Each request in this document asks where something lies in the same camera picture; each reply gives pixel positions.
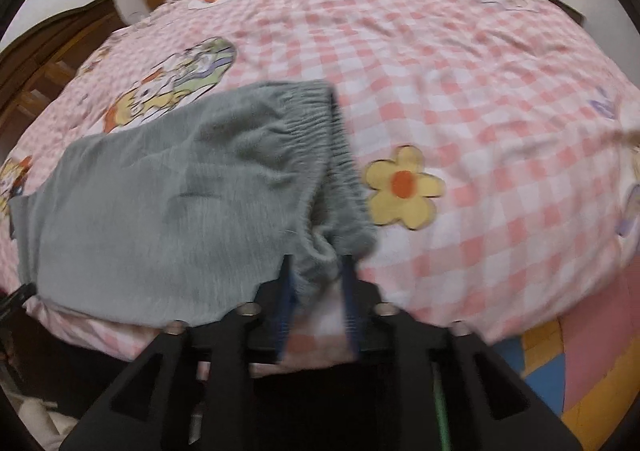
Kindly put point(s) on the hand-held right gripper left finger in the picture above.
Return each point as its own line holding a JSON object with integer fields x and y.
{"x": 286, "y": 303}

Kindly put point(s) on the dark wooden headboard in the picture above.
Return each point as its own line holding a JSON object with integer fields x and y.
{"x": 45, "y": 61}

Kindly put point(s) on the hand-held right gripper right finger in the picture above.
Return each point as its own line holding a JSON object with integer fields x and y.
{"x": 350, "y": 303}

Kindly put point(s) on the pink checked cartoon blanket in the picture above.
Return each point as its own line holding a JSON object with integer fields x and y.
{"x": 450, "y": 96}

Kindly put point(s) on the colourful foam floor mat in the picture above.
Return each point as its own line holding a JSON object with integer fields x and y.
{"x": 590, "y": 346}

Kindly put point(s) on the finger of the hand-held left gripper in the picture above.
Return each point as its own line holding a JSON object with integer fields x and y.
{"x": 17, "y": 297}

